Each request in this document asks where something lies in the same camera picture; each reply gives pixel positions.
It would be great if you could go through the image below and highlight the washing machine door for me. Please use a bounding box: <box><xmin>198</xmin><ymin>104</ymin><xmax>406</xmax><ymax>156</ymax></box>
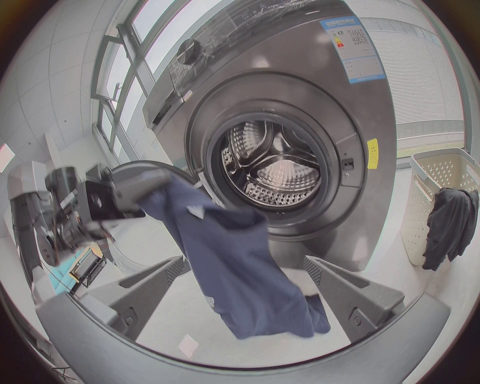
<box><xmin>106</xmin><ymin>160</ymin><xmax>206</xmax><ymax>280</ymax></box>

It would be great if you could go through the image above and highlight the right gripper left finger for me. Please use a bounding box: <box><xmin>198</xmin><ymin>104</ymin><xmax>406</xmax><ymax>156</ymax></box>
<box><xmin>88</xmin><ymin>255</ymin><xmax>193</xmax><ymax>342</ymax></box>

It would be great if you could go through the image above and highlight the cream laundry basket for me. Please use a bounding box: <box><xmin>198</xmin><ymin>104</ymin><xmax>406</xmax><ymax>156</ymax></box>
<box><xmin>400</xmin><ymin>148</ymin><xmax>476</xmax><ymax>267</ymax></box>

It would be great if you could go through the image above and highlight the dark blue T-shirt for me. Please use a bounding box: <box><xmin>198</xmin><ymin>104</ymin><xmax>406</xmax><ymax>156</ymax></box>
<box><xmin>138</xmin><ymin>176</ymin><xmax>331</xmax><ymax>340</ymax></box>

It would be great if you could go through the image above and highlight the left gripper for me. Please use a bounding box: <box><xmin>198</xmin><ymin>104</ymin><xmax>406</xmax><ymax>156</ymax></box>
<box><xmin>77</xmin><ymin>165</ymin><xmax>174</xmax><ymax>233</ymax></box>

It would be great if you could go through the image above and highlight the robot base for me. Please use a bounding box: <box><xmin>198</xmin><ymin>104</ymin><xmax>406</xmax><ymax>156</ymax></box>
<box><xmin>11</xmin><ymin>195</ymin><xmax>107</xmax><ymax>305</ymax></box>

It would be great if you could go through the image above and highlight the black garment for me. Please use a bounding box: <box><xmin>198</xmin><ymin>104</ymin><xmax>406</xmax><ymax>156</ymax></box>
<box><xmin>421</xmin><ymin>187</ymin><xmax>480</xmax><ymax>272</ymax></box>

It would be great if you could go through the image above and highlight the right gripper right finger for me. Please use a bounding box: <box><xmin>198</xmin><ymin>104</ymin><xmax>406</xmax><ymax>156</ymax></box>
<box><xmin>304</xmin><ymin>255</ymin><xmax>406</xmax><ymax>344</ymax></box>

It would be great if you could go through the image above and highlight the grey washing machine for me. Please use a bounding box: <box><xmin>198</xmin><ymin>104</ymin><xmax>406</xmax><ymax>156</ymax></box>
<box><xmin>142</xmin><ymin>0</ymin><xmax>398</xmax><ymax>271</ymax></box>

